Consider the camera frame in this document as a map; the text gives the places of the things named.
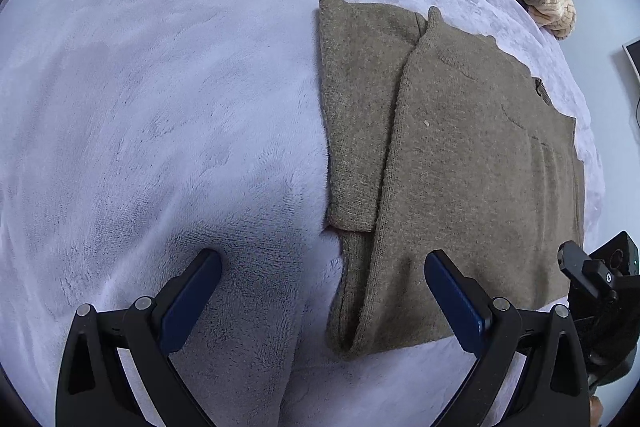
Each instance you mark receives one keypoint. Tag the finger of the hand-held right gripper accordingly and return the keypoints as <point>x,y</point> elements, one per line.
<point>582,264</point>

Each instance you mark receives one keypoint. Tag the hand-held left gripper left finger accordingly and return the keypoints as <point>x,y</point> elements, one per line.
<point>192,302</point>

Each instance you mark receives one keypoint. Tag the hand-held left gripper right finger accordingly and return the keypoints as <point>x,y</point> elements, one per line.
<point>455,307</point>

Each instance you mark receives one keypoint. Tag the olive brown knit sweater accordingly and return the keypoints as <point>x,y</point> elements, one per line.
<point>475,182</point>

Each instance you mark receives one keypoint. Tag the lavender plush blanket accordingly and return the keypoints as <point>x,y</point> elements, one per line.
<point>150,107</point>

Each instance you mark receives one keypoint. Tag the flat screen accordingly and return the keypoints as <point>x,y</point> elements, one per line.
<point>634,57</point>

